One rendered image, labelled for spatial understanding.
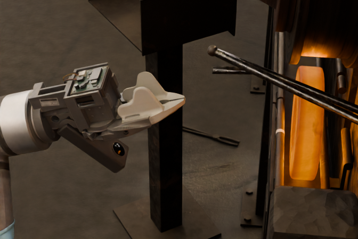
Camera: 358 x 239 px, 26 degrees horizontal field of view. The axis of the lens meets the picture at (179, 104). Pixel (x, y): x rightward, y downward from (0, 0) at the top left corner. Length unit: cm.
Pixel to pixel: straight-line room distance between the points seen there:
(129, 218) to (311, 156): 99
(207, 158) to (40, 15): 94
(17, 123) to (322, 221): 47
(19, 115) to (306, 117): 40
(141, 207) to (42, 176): 30
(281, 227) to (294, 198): 5
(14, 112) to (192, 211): 93
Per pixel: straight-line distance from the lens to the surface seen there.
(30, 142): 112
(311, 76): 104
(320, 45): 81
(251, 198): 201
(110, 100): 107
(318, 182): 112
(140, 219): 195
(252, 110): 230
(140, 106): 107
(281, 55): 128
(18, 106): 112
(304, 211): 87
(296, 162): 103
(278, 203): 88
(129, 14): 159
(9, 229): 115
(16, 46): 262
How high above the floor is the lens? 142
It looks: 38 degrees down
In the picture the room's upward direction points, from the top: straight up
